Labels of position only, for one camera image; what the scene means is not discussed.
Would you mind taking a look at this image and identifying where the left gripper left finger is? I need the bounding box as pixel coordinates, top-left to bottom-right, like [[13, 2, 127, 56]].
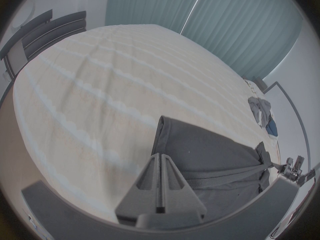
[[115, 153, 160, 221]]

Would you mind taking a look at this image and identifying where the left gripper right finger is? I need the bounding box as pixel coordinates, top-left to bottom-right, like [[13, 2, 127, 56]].
[[160, 154, 207, 219]]

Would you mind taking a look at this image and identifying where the black T-shirt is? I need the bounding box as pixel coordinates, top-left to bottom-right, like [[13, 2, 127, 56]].
[[151, 116, 284, 219]]

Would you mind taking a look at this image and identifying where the pile of clothes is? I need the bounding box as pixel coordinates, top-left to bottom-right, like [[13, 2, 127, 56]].
[[248, 96, 279, 137]]

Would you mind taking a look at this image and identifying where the white printed pillow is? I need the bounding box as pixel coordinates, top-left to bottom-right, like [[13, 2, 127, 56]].
[[244, 79, 263, 97]]

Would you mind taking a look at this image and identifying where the grey bedside table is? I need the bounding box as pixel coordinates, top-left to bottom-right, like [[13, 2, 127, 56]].
[[252, 76, 268, 89]]

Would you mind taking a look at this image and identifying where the bed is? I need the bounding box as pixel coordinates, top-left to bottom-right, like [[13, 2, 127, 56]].
[[12, 24, 312, 222]]

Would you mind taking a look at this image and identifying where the blue-green curtain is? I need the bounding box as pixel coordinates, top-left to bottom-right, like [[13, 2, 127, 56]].
[[180, 0, 304, 78], [105, 0, 207, 34]]

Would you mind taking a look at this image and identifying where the black chest of drawers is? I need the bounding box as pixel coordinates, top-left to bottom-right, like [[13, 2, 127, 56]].
[[21, 11, 87, 59]]

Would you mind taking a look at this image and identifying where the round mirror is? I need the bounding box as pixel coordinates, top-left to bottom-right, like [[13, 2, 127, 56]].
[[12, 0, 35, 28]]

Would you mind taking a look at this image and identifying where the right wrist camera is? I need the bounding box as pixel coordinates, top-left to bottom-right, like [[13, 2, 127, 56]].
[[286, 155, 305, 169]]

